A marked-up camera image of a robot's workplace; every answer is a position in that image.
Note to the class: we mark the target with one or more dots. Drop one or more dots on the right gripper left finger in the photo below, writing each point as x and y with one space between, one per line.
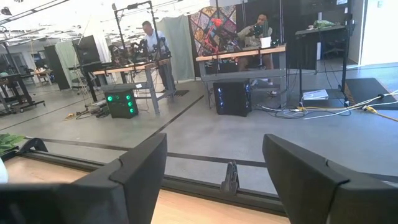
93 199

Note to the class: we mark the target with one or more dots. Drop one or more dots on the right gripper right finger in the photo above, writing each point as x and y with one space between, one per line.
326 196

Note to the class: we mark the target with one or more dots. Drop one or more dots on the black computer tower green lights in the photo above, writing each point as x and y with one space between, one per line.
122 104

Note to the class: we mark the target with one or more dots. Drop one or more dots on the green plant in white pot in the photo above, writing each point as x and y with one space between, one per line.
9 141

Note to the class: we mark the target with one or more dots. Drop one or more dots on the white flat box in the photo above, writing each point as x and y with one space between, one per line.
315 94

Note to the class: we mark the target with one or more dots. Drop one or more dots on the black floor mat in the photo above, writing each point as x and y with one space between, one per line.
367 90

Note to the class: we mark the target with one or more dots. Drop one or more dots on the low black desk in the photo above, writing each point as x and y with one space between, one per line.
15 90

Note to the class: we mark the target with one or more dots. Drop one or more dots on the black computer tower blue lights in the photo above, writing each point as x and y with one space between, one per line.
233 98

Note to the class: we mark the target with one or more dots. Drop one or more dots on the tall black cabinet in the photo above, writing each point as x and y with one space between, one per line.
56 67

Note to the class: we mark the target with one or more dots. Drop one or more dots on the black monitor on stand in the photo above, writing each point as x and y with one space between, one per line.
87 51

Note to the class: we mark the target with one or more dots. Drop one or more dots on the background black robot rig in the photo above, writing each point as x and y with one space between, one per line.
136 51

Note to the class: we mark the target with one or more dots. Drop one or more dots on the black standing desk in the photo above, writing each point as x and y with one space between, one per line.
320 31

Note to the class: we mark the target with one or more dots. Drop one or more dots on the white cup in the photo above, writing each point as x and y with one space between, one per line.
265 42

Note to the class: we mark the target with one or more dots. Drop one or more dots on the person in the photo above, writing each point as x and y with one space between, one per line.
258 31
152 39

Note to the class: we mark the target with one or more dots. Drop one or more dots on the green bundle on desk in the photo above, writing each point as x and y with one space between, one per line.
323 23

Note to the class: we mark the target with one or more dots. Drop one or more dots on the pale green curtain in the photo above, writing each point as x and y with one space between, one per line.
180 46

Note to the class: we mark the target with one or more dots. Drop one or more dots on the colourful patterned panel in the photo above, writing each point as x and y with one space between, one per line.
205 28

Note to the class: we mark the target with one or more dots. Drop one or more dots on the wooden table grey frame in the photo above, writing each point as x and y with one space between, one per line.
242 73
149 81

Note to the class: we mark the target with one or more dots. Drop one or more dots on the black background camera stand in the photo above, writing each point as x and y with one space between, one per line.
136 6

